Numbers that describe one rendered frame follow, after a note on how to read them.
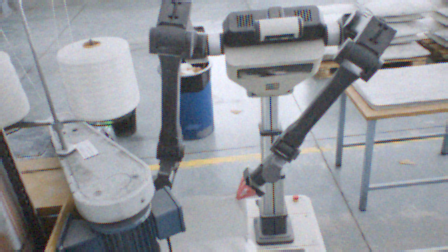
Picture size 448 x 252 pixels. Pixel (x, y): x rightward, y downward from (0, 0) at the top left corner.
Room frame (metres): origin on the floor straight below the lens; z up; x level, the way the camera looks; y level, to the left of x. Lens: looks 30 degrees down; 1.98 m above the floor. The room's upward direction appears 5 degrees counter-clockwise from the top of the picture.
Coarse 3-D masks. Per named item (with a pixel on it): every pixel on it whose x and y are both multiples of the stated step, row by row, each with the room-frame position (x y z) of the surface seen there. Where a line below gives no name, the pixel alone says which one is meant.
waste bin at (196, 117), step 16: (192, 64) 3.61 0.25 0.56; (208, 64) 3.46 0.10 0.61; (192, 80) 3.18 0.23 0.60; (208, 80) 3.29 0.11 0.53; (192, 96) 3.19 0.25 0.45; (208, 96) 3.29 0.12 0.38; (192, 112) 3.19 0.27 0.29; (208, 112) 3.28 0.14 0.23; (192, 128) 3.20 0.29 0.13; (208, 128) 3.27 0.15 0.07
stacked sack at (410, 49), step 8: (392, 48) 4.31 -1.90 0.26; (400, 48) 4.30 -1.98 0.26; (408, 48) 4.28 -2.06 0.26; (416, 48) 4.28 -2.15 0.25; (424, 48) 4.30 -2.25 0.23; (384, 56) 4.23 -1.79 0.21; (392, 56) 4.22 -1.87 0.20; (400, 56) 4.22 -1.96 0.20; (408, 56) 4.22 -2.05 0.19; (416, 56) 4.24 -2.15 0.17
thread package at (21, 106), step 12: (0, 60) 0.90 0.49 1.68; (0, 72) 0.89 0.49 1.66; (12, 72) 0.92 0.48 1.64; (0, 84) 0.88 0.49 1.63; (12, 84) 0.91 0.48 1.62; (0, 96) 0.87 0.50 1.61; (12, 96) 0.89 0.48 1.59; (24, 96) 0.93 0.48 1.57; (0, 108) 0.86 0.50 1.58; (12, 108) 0.88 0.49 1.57; (24, 108) 0.91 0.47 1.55; (0, 120) 0.86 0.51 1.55; (12, 120) 0.87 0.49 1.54
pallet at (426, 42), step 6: (420, 36) 4.92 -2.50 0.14; (426, 36) 4.90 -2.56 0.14; (420, 42) 4.80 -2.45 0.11; (426, 42) 4.70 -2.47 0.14; (432, 42) 4.69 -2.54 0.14; (432, 48) 4.54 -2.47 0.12; (438, 48) 4.49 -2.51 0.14; (444, 48) 4.49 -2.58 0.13; (432, 54) 4.52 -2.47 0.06; (438, 54) 4.44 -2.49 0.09; (444, 54) 4.34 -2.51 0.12
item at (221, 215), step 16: (192, 208) 1.10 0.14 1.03; (208, 208) 1.10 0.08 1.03; (224, 208) 1.10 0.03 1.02; (240, 208) 1.10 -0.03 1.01; (192, 224) 1.10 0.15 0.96; (208, 224) 1.10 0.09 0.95; (224, 224) 1.10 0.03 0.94; (240, 224) 1.10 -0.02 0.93; (160, 240) 1.10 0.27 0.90; (176, 240) 1.10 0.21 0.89; (192, 240) 1.10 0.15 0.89; (208, 240) 1.10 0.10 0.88; (224, 240) 1.10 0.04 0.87; (240, 240) 1.10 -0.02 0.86
